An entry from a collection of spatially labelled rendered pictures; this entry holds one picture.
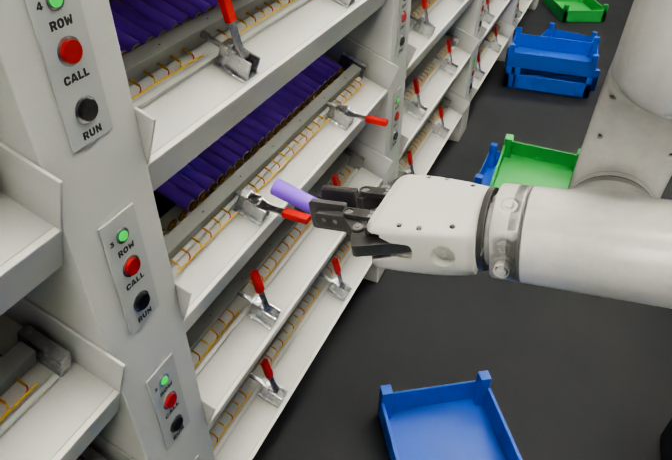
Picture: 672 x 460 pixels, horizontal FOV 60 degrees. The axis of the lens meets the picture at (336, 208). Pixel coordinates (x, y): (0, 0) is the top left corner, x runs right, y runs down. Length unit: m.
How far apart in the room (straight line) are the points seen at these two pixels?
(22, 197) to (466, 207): 0.35
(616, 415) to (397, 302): 0.47
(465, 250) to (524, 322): 0.84
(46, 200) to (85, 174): 0.04
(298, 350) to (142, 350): 0.52
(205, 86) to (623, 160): 0.40
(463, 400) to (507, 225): 0.71
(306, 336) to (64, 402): 0.59
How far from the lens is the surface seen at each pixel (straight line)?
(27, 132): 0.43
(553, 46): 2.44
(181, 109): 0.58
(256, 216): 0.73
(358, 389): 1.16
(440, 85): 1.55
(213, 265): 0.69
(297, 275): 0.94
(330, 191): 0.59
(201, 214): 0.70
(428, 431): 1.12
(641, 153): 0.56
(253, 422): 1.00
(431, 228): 0.50
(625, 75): 0.44
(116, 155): 0.49
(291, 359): 1.07
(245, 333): 0.86
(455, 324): 1.29
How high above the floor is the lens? 0.94
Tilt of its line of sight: 37 degrees down
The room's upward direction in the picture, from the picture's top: straight up
